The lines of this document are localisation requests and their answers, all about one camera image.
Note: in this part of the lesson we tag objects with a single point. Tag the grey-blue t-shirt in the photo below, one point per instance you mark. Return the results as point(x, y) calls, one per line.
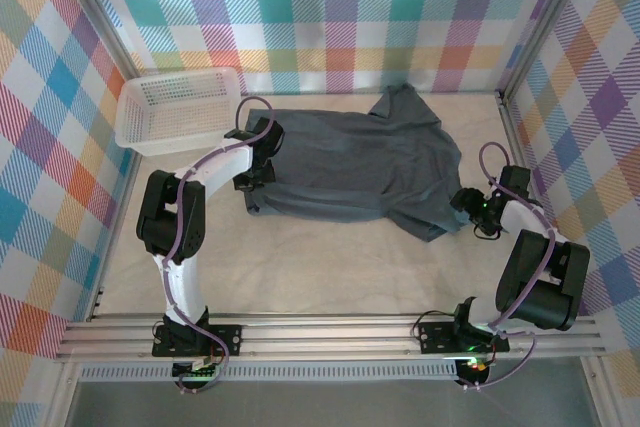
point(350, 162)

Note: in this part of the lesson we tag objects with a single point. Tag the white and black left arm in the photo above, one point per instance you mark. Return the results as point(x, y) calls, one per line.
point(187, 282)

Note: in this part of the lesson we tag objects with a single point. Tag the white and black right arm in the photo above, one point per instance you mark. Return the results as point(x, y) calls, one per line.
point(520, 267)

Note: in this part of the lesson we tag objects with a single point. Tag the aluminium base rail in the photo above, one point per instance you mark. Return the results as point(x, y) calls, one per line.
point(325, 334)

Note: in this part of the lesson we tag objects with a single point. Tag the white perforated plastic basket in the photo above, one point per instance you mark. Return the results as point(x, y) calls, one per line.
point(175, 107)

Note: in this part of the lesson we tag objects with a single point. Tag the aluminium frame post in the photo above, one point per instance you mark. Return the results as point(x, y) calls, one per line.
point(545, 17)
point(100, 12)

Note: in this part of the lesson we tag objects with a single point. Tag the small controller circuit board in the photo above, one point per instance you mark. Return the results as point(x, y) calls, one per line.
point(200, 369)
point(475, 366)

